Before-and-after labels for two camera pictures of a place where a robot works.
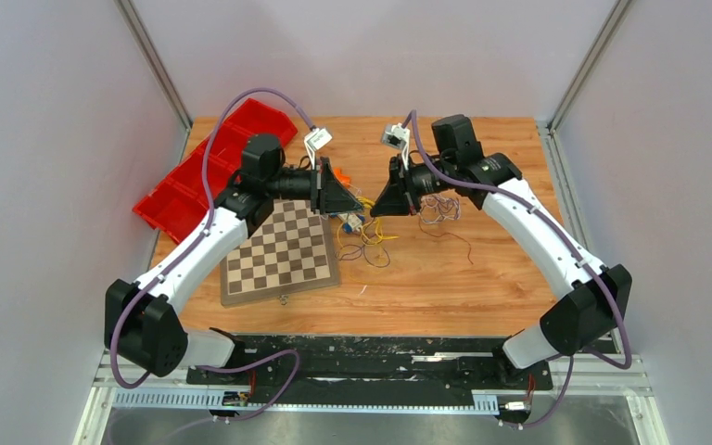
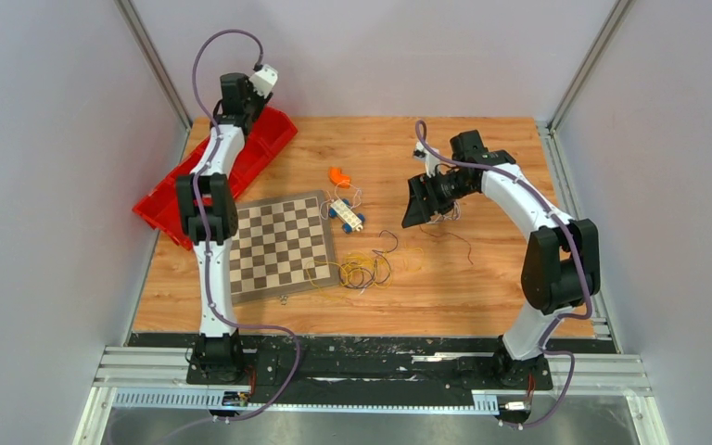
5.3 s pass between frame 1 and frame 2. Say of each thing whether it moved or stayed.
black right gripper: moved
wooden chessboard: stayed
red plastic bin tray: stayed
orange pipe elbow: stayed
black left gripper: moved
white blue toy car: stayed
